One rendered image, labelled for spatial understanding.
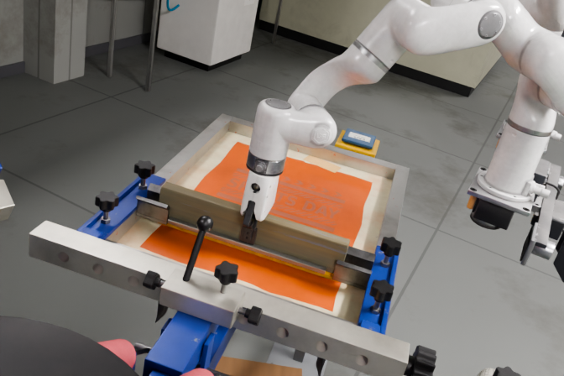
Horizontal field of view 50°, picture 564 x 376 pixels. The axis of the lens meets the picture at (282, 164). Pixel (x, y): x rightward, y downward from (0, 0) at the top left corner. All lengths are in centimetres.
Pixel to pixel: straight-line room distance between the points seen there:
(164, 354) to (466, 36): 72
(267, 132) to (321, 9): 545
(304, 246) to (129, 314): 142
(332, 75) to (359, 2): 520
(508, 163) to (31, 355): 111
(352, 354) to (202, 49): 431
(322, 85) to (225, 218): 34
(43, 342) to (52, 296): 209
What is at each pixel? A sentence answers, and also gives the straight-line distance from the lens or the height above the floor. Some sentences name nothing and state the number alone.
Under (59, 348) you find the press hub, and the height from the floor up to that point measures 132.
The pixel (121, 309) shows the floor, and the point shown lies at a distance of 258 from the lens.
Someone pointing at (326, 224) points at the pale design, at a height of 96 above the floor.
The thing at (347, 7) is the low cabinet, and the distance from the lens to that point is 644.
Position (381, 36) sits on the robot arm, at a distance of 113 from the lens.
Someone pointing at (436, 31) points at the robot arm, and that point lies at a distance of 109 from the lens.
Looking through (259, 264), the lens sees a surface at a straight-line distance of 128.
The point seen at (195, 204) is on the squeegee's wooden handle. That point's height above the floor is 104.
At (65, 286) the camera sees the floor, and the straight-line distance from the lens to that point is 269.
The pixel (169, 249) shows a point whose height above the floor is 96.
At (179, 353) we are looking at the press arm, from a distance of 94.
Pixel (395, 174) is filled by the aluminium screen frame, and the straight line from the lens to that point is 174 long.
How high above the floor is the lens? 171
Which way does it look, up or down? 26 degrees down
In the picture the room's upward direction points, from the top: 12 degrees clockwise
